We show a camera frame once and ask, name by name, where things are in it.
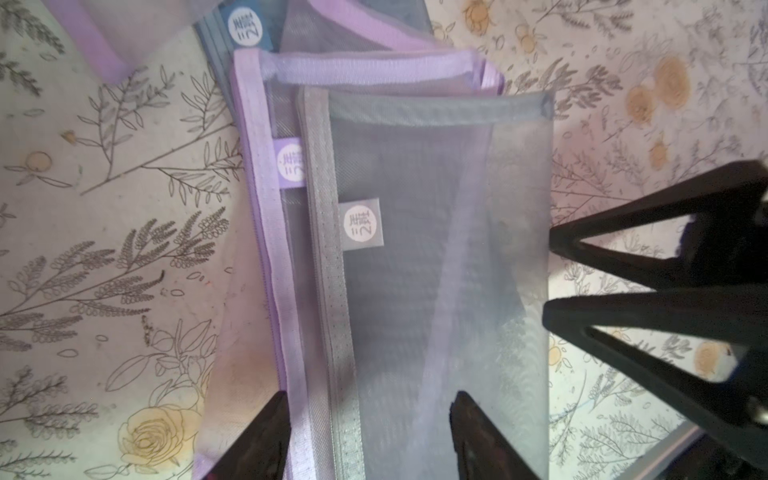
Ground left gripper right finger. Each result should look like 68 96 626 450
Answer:
449 391 539 480

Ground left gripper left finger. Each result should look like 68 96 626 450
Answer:
203 391 291 480

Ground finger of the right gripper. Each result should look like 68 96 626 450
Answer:
549 160 767 290
542 286 767 456

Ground large purple mesh pouch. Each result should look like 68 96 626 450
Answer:
193 49 503 479

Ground grey mesh pouch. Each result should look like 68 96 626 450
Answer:
298 87 553 479

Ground blue-grey mesh pouch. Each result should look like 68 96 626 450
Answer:
195 1 435 110

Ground purple mesh pouch centre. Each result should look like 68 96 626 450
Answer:
44 0 219 84

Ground aluminium front rail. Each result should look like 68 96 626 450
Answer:
617 421 704 480

